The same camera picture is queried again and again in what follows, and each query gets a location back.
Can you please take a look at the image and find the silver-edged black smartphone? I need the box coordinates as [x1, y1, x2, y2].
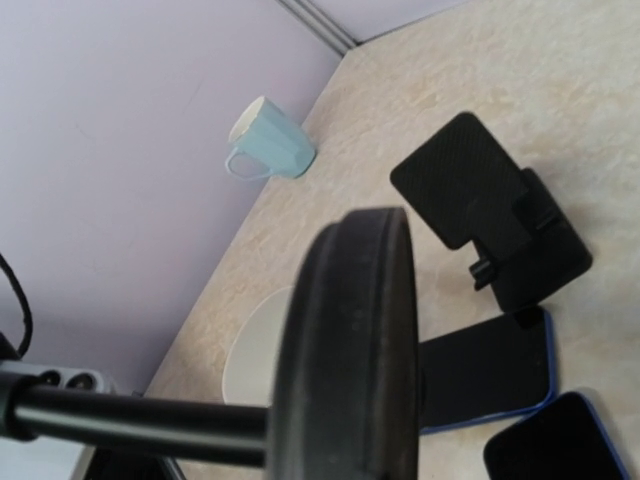
[38, 367, 117, 394]

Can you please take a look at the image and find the black folding phone stand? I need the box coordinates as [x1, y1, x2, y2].
[390, 112, 593, 312]

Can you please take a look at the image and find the light blue mug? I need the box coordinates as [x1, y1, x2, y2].
[225, 96, 317, 181]

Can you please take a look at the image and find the left aluminium frame post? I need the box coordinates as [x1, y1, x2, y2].
[276, 0, 360, 57]

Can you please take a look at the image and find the black pole phone stand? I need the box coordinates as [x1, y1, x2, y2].
[1, 208, 420, 479]

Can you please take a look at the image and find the white ceramic bowl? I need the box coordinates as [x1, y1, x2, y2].
[222, 286, 293, 407]

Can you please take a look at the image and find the blue-edged black smartphone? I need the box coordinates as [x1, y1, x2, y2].
[483, 392, 631, 479]

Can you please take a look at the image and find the left black smartphone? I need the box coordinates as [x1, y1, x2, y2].
[418, 306, 558, 434]

